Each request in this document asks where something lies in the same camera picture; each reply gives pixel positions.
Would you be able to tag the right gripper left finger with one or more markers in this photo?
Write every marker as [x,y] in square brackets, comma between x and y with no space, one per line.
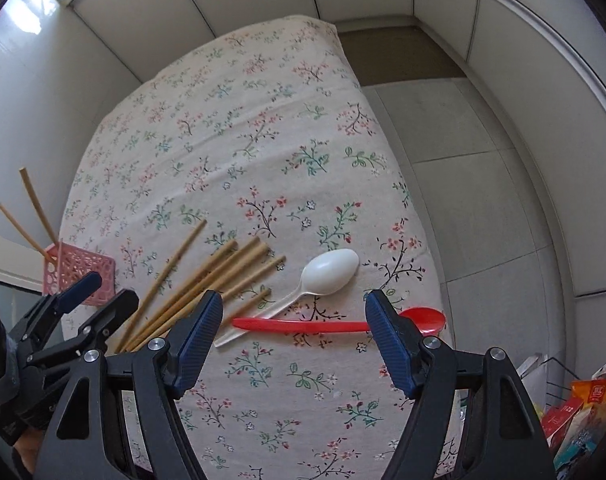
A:
[87,436]

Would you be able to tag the red plastic spoon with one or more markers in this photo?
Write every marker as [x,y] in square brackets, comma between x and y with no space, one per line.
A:
[429,321]

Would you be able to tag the pink perforated utensil holder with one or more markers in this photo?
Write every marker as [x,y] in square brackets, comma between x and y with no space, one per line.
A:
[69,263]

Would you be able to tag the white plastic spoon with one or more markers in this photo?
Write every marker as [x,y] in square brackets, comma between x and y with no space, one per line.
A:
[323,276]

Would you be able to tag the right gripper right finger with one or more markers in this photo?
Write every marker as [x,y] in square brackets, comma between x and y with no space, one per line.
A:
[502,437]

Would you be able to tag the person's left hand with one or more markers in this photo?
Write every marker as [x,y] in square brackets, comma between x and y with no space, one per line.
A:
[28,447]

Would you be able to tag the white lower cabinets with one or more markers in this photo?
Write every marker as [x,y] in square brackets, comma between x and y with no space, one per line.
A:
[540,63]

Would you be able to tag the orange snack bag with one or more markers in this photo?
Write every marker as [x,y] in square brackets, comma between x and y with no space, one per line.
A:
[574,430]

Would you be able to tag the floral tablecloth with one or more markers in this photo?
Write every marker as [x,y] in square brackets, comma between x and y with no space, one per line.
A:
[265,133]

